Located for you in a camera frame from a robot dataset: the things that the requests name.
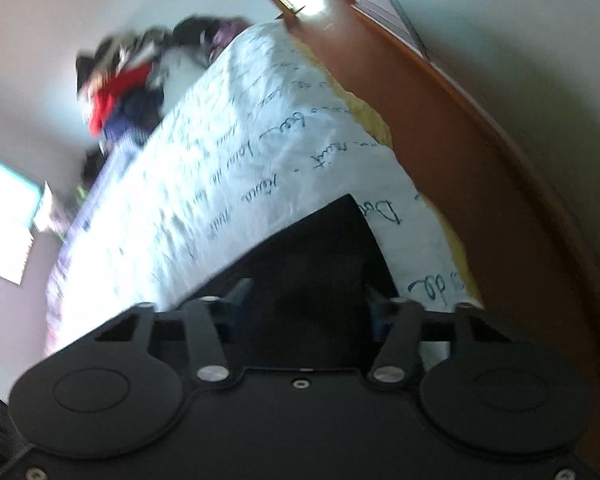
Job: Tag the floral pillow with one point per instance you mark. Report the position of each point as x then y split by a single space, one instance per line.
50 210

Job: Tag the yellow mattress cover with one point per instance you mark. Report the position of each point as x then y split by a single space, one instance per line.
370 115

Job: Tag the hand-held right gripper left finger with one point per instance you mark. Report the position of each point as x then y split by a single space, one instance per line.
237 295

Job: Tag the black bag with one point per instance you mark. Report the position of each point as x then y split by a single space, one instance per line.
89 172

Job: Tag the dark backpack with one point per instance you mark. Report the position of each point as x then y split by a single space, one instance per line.
215 30

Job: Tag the white handwriting print bed sheet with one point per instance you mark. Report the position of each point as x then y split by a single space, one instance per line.
230 135

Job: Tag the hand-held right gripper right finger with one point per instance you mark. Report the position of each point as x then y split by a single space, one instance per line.
377 307

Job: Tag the black pants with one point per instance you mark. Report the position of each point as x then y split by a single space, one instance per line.
310 260

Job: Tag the white bag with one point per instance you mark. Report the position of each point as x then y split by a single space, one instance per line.
180 67

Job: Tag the window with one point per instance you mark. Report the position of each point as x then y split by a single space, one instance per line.
5 210

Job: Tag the pile of clothes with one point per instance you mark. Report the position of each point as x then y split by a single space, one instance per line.
120 90

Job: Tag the wooden door frame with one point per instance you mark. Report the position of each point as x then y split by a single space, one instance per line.
480 185

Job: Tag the purple striped blanket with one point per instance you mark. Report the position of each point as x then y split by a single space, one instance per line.
115 170

